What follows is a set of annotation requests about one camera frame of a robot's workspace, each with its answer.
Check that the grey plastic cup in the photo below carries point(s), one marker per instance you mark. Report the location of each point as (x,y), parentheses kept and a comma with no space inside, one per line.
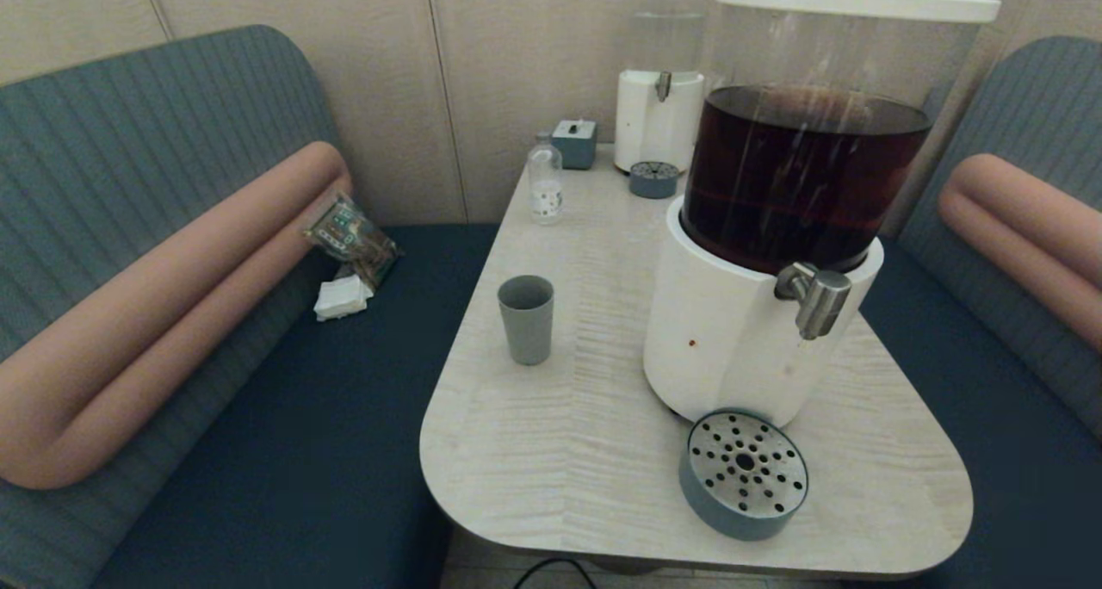
(527,331)

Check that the steel dispenser tap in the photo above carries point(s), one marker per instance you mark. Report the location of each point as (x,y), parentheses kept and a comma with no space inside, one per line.
(818,300)

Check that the clear plastic bottle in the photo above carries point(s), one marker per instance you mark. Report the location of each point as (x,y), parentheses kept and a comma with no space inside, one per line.
(545,184)

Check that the small blue-grey box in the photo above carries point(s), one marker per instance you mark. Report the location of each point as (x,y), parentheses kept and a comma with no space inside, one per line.
(574,144)

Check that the small blue perforated drip tray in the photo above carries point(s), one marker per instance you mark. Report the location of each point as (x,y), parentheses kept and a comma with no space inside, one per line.
(653,180)

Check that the small white water dispenser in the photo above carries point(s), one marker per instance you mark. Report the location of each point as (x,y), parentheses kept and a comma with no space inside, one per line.
(650,115)

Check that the white tissue pack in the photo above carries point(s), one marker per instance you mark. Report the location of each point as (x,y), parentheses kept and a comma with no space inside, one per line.
(343,296)

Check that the large white tea dispenser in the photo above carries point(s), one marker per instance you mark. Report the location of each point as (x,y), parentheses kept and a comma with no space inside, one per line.
(775,167)

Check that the round grey drip tray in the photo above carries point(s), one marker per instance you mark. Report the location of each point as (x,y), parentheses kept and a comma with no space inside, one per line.
(740,477)

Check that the pink bolster cushion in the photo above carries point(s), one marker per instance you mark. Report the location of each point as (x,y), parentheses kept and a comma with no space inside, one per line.
(1024,219)
(172,279)

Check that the teal upholstered bench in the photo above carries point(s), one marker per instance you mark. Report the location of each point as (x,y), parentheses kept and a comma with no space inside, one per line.
(129,124)
(1033,98)

